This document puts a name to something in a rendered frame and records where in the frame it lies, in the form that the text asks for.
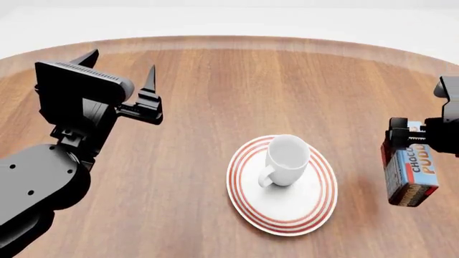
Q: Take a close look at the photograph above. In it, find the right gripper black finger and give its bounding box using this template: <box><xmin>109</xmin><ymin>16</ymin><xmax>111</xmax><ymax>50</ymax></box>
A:
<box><xmin>384</xmin><ymin>116</ymin><xmax>428</xmax><ymax>152</ymax></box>

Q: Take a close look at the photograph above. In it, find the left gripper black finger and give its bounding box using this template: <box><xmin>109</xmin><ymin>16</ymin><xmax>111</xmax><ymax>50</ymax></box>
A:
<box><xmin>134</xmin><ymin>64</ymin><xmax>164</xmax><ymax>125</ymax></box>
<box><xmin>69</xmin><ymin>48</ymin><xmax>100</xmax><ymax>69</ymax></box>

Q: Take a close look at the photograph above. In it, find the chocolate pudding box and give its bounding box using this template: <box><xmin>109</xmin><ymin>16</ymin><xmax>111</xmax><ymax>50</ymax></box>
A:
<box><xmin>380</xmin><ymin>120</ymin><xmax>440</xmax><ymax>209</ymax></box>

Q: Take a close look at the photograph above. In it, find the white mug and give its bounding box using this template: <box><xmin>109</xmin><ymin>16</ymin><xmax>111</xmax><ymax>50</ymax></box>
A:
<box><xmin>257</xmin><ymin>133</ymin><xmax>311</xmax><ymax>188</ymax></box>

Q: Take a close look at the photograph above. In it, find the white plate with red rings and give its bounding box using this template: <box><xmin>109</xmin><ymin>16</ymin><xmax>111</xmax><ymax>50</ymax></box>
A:
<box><xmin>226</xmin><ymin>135</ymin><xmax>339</xmax><ymax>237</ymax></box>

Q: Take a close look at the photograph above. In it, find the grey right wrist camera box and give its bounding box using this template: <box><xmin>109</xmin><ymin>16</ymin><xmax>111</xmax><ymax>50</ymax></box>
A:
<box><xmin>432</xmin><ymin>75</ymin><xmax>459</xmax><ymax>103</ymax></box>

